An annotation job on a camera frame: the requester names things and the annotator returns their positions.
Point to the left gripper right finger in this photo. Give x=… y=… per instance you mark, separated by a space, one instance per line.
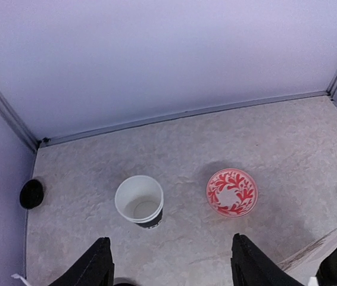
x=251 y=267

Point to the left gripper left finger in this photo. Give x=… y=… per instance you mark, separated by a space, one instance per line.
x=95 y=267

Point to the stack of black paper cups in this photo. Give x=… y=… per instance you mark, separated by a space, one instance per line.
x=140 y=200

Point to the white paper takeout bag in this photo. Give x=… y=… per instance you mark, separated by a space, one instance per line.
x=305 y=263

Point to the red patterned white bowl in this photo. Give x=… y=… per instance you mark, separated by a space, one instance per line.
x=232 y=193

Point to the small black round object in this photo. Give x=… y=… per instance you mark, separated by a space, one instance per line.
x=31 y=194

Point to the left rear aluminium post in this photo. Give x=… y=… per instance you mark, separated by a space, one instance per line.
x=17 y=125

